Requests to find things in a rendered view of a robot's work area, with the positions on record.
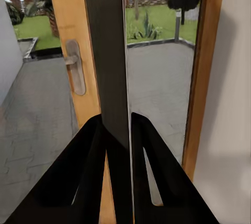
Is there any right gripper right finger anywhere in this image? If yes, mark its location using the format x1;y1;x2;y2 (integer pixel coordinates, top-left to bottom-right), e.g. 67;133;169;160
131;113;220;224

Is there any poster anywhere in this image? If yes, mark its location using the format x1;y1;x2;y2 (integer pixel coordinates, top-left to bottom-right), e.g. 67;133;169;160
85;0;134;224

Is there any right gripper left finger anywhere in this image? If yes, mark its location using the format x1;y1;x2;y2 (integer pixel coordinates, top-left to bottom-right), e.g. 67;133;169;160
4;114;107;224

